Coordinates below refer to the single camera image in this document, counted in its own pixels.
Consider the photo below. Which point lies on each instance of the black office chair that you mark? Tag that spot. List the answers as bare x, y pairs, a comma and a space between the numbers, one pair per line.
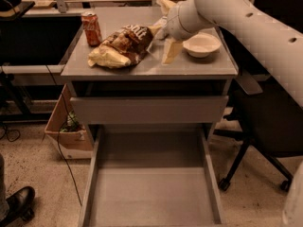
271, 121

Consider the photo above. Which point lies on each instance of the clear plastic water bottle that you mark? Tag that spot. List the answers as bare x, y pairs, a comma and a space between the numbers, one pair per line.
159, 33

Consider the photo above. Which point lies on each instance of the open middle drawer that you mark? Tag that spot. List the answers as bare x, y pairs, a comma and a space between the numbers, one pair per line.
151, 177

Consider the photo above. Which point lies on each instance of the brown sea salt chip bag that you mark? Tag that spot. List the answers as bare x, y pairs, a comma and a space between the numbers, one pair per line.
123, 48

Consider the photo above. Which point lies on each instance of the grey drawer cabinet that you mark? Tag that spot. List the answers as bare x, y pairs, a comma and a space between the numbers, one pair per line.
185, 76

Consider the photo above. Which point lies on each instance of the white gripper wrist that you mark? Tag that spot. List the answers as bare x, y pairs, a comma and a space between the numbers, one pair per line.
173, 22

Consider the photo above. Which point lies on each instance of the white paper bowl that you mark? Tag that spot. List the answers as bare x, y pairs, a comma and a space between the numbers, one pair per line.
202, 45

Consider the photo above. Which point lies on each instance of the black leather shoe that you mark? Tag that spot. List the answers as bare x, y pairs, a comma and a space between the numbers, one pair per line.
20, 206

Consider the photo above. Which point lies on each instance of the red soda can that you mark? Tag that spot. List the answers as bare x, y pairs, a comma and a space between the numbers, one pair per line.
91, 28

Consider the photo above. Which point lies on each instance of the cardboard box with trash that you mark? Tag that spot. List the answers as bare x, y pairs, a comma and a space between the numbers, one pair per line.
72, 142

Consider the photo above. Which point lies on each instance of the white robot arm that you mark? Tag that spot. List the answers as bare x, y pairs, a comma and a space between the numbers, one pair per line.
277, 47

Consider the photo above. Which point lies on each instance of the grey top drawer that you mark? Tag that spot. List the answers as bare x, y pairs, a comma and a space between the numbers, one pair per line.
149, 110

